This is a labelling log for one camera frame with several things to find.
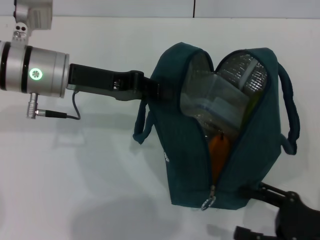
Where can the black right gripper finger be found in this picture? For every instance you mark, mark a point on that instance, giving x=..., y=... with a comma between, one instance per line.
x=247, y=235
x=270, y=195

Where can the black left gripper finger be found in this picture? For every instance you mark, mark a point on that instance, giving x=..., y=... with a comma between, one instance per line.
x=155, y=91

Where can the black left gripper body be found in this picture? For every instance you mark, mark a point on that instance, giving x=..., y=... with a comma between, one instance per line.
x=92, y=80

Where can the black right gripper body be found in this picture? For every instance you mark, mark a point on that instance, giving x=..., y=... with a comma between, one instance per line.
x=300, y=222

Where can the clear container with blue lid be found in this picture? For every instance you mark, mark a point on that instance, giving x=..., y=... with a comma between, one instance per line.
x=215, y=100

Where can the yellow orange pear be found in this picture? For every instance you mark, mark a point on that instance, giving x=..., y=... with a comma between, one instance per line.
x=220, y=155

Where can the dark teal insulated lunch bag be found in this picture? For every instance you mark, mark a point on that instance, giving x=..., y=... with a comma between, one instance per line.
x=180, y=162

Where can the green cucumber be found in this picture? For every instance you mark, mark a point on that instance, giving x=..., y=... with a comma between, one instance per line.
x=251, y=110

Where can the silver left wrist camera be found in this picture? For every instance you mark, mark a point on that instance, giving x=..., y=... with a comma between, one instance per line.
x=37, y=15

